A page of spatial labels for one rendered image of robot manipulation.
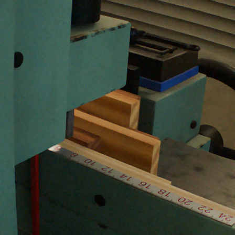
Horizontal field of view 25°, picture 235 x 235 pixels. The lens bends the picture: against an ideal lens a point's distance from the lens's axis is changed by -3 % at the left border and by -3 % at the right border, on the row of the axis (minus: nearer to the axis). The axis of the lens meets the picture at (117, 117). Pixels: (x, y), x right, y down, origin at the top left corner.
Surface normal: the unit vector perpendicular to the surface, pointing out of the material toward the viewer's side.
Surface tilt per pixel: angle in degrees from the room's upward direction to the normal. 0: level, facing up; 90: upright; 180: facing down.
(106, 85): 90
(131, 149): 90
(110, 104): 90
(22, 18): 90
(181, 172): 0
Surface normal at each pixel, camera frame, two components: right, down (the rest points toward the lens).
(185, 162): 0.07, -0.91
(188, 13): -0.61, 0.21
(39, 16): 0.81, 0.29
